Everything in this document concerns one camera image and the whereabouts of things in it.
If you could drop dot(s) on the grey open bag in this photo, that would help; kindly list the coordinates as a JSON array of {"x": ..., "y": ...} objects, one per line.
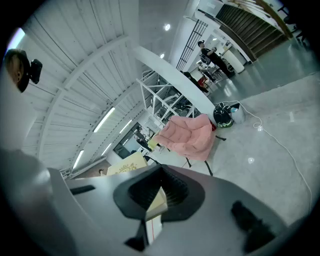
[{"x": 238, "y": 113}]

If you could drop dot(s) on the black metal railing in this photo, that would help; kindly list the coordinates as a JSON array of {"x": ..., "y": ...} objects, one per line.
[{"x": 191, "y": 45}]

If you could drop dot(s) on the round ceiling light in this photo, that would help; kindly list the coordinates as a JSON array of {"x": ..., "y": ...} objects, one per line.
[
  {"x": 162, "y": 55},
  {"x": 167, "y": 27}
]

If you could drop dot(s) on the glossy black helmet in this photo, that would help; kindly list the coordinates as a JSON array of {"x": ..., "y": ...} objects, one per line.
[{"x": 222, "y": 117}]

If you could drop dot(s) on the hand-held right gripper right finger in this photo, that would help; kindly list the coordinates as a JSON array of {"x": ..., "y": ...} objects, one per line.
[{"x": 215, "y": 225}]

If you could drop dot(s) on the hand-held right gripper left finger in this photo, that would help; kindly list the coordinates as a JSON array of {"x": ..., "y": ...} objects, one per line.
[{"x": 100, "y": 200}]

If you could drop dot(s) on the wooden staircase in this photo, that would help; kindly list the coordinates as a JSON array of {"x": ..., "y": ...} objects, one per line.
[{"x": 250, "y": 27}]

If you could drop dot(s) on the red fire extinguisher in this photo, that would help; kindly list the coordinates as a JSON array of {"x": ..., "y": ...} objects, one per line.
[{"x": 213, "y": 126}]

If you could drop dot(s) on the green tablecloth table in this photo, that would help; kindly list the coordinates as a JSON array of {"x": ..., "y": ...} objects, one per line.
[{"x": 152, "y": 143}]

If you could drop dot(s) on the white round counter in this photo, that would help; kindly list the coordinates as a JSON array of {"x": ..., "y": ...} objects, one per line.
[{"x": 236, "y": 60}]

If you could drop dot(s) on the white metal shelf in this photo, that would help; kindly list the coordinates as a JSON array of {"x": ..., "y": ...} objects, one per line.
[{"x": 160, "y": 100}]

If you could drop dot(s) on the black head-mounted camera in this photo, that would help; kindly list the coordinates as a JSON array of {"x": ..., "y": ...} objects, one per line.
[{"x": 36, "y": 71}]

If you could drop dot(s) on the beige square cushion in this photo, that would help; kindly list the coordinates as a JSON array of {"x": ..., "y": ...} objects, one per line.
[{"x": 157, "y": 205}]

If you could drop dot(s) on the pink padded armchair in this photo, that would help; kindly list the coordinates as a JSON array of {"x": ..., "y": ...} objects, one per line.
[{"x": 187, "y": 137}]

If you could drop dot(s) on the long ceiling tube light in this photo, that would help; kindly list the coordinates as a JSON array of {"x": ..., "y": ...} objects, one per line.
[
  {"x": 125, "y": 126},
  {"x": 78, "y": 159},
  {"x": 106, "y": 149},
  {"x": 103, "y": 120}
]

